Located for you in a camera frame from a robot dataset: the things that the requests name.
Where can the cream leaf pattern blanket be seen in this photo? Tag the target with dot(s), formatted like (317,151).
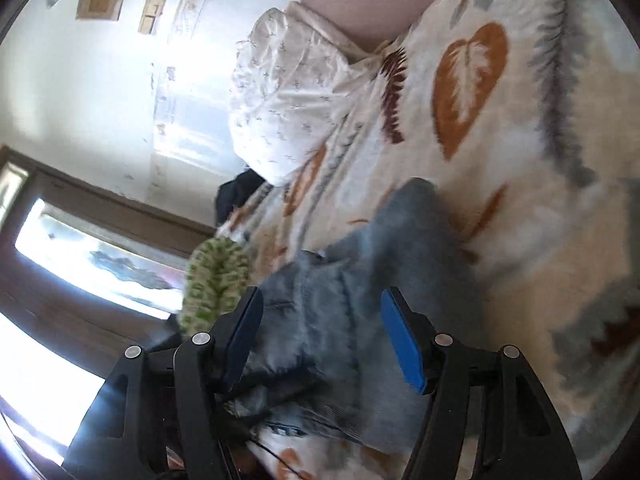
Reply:
(524,116)

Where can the white patterned pillow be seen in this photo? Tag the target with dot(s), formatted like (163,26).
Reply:
(295,80)

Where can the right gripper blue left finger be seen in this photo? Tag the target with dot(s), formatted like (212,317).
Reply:
(238,338)

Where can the grey washed denim pants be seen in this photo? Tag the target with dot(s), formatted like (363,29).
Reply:
(322,362)

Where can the black garment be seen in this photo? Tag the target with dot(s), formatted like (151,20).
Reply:
(236,199)

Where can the beige wall light switch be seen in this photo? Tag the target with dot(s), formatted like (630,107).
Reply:
(152,10)

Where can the green white patterned quilt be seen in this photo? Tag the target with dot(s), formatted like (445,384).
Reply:
(216,278)

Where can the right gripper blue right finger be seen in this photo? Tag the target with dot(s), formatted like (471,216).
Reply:
(413,338)

